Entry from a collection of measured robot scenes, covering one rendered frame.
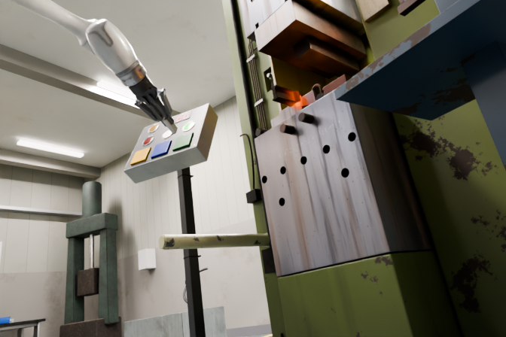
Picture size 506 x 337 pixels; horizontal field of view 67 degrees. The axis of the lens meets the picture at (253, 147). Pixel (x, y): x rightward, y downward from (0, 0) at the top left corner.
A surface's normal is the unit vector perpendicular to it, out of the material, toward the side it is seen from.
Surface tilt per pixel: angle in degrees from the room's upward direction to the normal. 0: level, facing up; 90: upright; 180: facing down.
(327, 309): 90
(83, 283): 90
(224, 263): 90
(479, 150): 90
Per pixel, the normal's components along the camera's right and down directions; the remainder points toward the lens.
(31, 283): 0.79, -0.33
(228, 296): -0.60, -0.22
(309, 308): -0.76, -0.14
